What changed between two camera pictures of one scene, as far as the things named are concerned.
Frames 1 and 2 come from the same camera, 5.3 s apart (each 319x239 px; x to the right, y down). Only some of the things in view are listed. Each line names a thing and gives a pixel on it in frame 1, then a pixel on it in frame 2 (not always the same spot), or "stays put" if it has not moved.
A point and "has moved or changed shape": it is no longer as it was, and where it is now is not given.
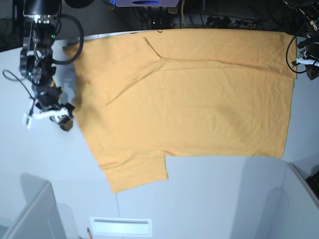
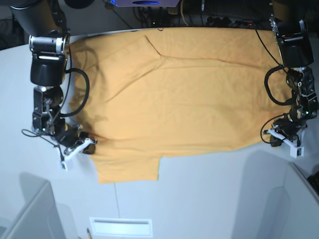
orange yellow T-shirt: (142, 95) has moved or changed shape
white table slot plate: (121, 226) stays put
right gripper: (312, 50) → (290, 126)
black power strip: (224, 22) stays put
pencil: (89, 234) stays put
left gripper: (49, 98) → (69, 136)
